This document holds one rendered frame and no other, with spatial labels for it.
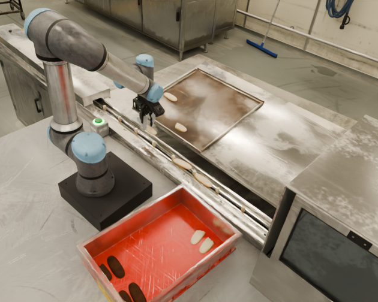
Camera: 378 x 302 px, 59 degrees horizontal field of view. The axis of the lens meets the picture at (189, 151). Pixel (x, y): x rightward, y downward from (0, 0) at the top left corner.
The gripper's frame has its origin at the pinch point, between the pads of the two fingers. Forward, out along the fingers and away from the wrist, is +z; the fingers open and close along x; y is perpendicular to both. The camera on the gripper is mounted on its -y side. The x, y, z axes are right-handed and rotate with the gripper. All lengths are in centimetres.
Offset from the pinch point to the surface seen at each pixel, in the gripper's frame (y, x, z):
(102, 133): 20.6, 13.2, 9.2
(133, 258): -45, 47, 11
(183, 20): 177, -207, 40
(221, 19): 191, -300, 61
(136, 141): 2.8, 5.8, 7.5
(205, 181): -39.0, 1.2, 7.8
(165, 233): -45, 31, 11
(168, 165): -20.7, 6.4, 7.5
